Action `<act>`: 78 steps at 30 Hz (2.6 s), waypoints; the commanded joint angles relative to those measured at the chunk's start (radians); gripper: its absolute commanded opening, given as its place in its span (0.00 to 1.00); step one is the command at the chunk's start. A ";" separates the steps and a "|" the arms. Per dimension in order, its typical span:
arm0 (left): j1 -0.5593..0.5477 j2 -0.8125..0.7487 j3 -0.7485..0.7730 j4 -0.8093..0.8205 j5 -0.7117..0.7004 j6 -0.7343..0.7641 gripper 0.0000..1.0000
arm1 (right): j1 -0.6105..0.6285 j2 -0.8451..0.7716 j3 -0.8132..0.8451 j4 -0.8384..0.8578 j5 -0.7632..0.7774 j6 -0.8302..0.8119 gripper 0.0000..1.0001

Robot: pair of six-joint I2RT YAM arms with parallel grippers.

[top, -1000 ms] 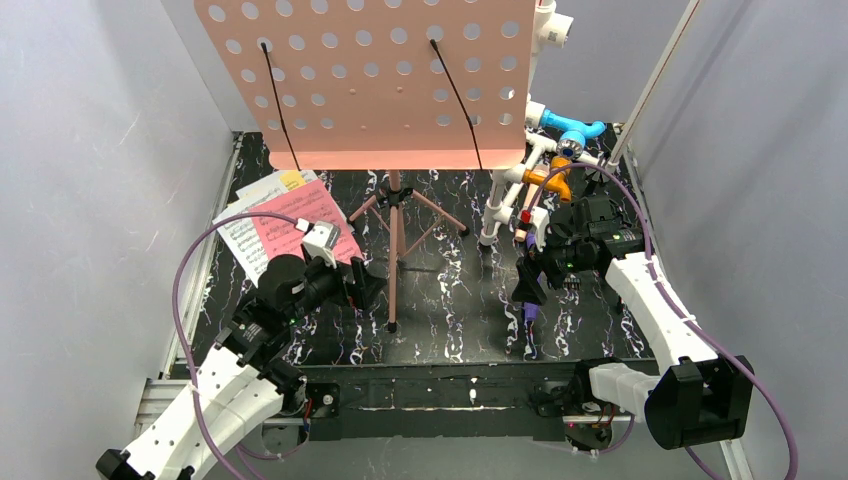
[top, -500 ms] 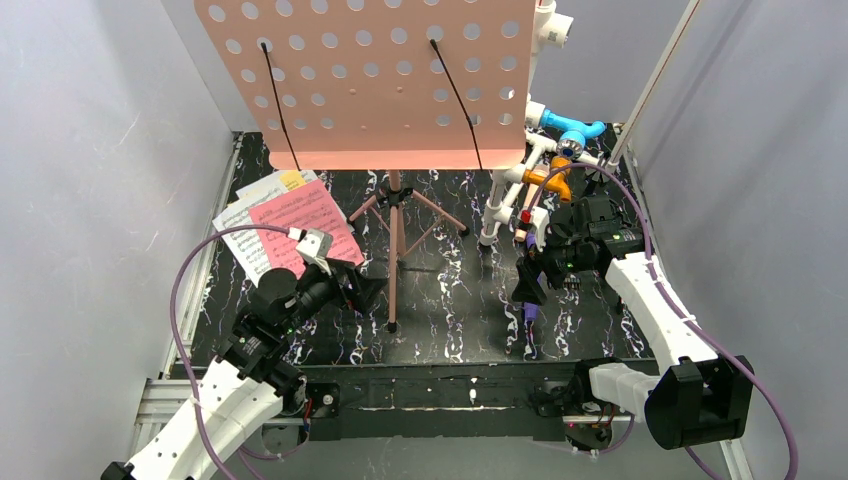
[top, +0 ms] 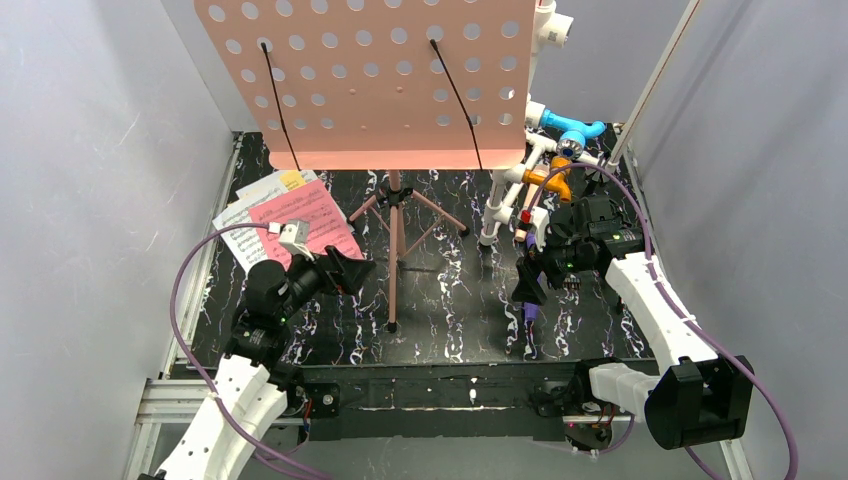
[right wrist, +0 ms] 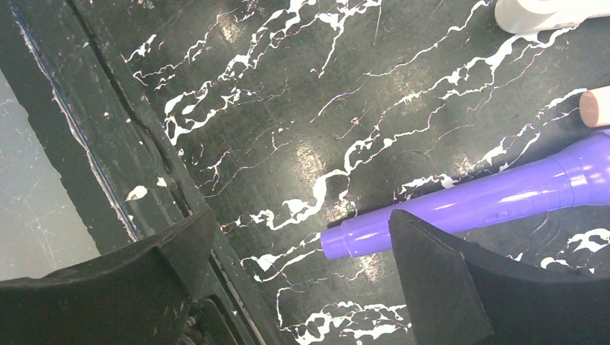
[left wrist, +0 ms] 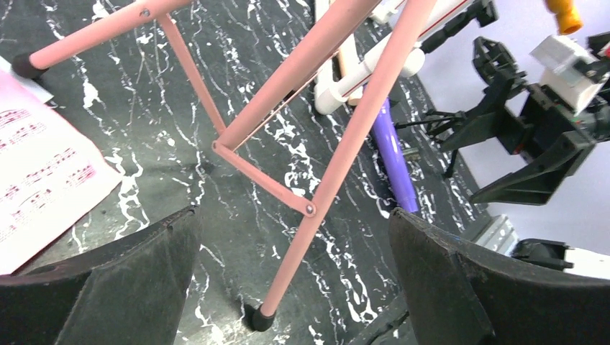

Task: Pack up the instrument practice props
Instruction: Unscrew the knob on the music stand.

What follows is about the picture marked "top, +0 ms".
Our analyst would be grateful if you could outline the purple microphone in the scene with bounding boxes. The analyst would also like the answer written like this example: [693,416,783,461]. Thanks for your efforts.
[522,270,543,327]

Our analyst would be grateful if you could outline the pink sheet music page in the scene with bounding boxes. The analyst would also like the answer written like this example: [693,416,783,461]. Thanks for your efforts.
[248,180,364,260]

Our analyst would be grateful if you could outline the pink microphone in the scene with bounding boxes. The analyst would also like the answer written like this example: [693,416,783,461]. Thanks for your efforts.
[513,164,549,244]

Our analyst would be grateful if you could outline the white sheet music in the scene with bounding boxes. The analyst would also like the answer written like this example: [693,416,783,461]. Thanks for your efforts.
[212,188,282,272]

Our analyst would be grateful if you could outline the sheet music pages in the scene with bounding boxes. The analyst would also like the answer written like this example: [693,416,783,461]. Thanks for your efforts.
[235,171,320,231]

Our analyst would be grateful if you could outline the yellow sheet music page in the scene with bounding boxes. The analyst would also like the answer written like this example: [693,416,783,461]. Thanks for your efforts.
[279,170,307,192]

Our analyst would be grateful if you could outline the pink music stand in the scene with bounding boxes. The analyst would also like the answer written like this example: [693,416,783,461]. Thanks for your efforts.
[193,0,538,334]

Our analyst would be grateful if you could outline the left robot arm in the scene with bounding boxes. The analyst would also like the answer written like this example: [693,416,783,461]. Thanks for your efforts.
[153,246,375,479]

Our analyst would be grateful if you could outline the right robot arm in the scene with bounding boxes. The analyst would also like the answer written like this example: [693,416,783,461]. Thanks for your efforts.
[511,196,753,450]

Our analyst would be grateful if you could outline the small black comb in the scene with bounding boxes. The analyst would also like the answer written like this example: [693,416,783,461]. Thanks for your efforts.
[562,277,582,290]

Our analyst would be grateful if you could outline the orange faucet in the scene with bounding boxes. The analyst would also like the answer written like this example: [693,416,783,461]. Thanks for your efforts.
[522,156,572,203]

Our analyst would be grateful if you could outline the blue faucet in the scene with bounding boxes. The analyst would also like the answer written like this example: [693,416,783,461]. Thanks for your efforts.
[539,109,606,160]

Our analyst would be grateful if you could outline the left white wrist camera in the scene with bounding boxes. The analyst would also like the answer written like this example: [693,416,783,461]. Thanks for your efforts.
[268,220,315,261]

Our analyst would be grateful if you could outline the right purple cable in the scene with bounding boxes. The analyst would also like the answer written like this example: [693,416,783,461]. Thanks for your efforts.
[526,162,798,480]

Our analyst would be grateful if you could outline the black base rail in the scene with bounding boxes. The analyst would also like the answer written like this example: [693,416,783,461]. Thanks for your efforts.
[135,357,737,444]

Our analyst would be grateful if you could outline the white pvc pipe frame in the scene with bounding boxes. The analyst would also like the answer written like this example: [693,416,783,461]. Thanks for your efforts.
[479,1,699,247]

